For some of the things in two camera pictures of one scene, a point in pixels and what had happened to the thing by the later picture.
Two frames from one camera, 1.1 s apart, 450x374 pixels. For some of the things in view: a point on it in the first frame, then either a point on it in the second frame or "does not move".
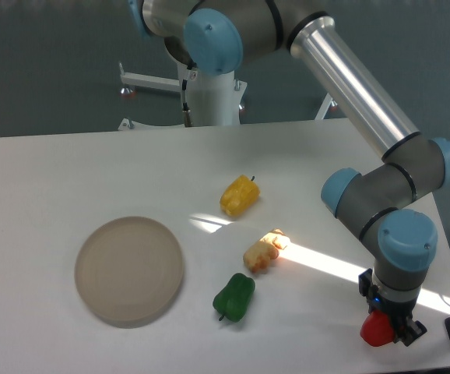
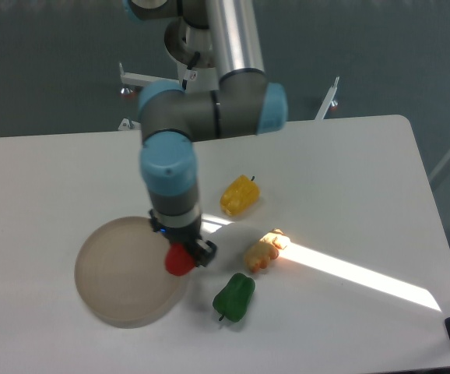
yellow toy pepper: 240,195 does not move
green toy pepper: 233,300 does not move
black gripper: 398,312 → 205,249
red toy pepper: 377,329 → 178,260
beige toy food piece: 258,257 does not move
